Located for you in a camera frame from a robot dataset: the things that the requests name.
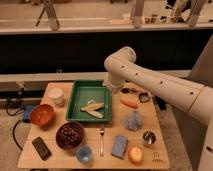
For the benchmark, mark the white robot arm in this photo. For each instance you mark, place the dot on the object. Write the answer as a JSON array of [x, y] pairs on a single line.
[[190, 97]]

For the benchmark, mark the white paper cup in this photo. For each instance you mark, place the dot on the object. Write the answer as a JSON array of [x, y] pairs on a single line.
[[57, 96]]

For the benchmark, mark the small metal cup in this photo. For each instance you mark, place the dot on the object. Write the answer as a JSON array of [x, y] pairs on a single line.
[[149, 138]]

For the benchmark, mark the blue plastic cup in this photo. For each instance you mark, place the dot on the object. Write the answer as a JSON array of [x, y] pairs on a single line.
[[84, 154]]

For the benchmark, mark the green plastic tray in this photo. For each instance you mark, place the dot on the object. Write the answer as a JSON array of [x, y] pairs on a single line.
[[85, 92]]

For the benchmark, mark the pale corn cob piece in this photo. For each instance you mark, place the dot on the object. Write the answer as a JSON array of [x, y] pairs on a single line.
[[95, 114]]

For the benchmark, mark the orange carrot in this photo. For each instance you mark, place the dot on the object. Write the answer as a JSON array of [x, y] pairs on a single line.
[[129, 104]]

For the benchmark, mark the crumpled blue cloth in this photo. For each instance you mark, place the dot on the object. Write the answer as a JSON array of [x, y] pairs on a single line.
[[133, 121]]

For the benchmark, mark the silver fork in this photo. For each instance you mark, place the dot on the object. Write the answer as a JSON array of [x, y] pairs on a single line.
[[102, 132]]

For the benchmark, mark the dark bowl of nuts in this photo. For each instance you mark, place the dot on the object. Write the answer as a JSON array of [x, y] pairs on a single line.
[[70, 136]]

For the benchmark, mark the blue sponge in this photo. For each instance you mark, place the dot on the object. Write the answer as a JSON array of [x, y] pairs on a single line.
[[119, 146]]

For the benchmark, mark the orange bowl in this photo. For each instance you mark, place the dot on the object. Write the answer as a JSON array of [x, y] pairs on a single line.
[[42, 115]]

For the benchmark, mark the orange fruit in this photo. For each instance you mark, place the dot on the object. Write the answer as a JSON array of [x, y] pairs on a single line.
[[135, 155]]

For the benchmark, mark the blue power box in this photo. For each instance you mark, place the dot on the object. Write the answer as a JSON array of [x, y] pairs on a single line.
[[26, 114]]

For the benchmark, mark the black remote control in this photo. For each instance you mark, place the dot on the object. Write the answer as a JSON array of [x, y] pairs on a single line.
[[41, 148]]

